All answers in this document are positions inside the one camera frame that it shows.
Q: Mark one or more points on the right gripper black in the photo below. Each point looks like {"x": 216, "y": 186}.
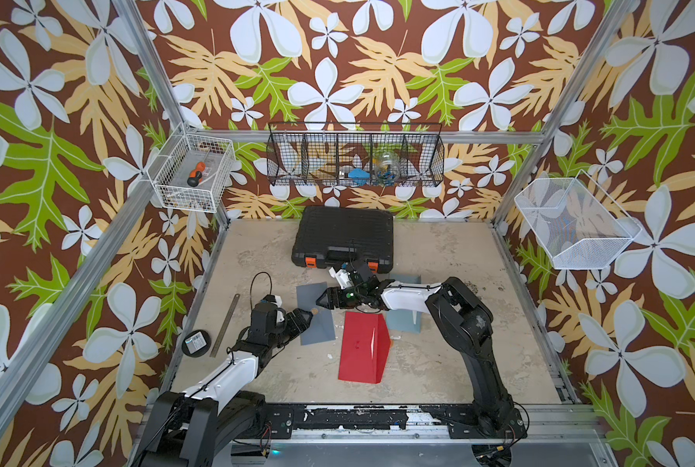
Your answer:
{"x": 332, "y": 293}

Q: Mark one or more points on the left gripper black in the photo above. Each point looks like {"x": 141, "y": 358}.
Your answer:
{"x": 299, "y": 319}

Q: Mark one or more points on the grey envelope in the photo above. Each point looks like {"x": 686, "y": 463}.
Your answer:
{"x": 322, "y": 325}

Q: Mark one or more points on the red envelope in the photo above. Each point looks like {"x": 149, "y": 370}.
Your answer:
{"x": 365, "y": 348}

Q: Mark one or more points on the light blue envelope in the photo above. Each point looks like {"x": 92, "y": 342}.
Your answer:
{"x": 404, "y": 320}

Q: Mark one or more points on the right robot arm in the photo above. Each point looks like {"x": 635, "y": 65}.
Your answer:
{"x": 464, "y": 322}

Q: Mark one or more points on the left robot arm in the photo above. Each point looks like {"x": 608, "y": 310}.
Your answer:
{"x": 191, "y": 427}

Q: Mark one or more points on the black tool case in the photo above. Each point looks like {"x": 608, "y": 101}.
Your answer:
{"x": 329, "y": 237}

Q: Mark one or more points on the metal ruler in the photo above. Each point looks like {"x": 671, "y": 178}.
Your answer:
{"x": 224, "y": 326}

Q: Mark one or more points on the black round tape measure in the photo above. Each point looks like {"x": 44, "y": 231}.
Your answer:
{"x": 196, "y": 344}

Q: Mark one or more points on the blue object in basket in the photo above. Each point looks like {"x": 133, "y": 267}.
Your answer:
{"x": 359, "y": 177}

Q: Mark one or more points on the clear jar in basket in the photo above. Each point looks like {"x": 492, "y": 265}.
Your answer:
{"x": 386, "y": 166}

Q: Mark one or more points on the orange black screwdriver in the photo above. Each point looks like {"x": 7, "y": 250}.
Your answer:
{"x": 196, "y": 176}

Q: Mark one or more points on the white mesh basket right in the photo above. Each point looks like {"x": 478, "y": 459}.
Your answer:
{"x": 578, "y": 224}

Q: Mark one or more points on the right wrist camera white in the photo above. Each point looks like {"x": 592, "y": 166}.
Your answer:
{"x": 343, "y": 278}

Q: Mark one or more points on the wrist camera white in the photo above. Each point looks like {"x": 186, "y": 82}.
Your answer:
{"x": 343, "y": 278}
{"x": 272, "y": 302}

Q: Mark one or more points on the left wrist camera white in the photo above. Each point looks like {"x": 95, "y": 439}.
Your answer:
{"x": 272, "y": 302}

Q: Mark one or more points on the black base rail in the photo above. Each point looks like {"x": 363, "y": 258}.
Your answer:
{"x": 280, "y": 421}

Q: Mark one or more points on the black wire basket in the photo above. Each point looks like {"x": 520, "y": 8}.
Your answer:
{"x": 324, "y": 153}

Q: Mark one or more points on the white wire basket left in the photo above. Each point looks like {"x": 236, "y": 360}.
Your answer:
{"x": 179, "y": 155}

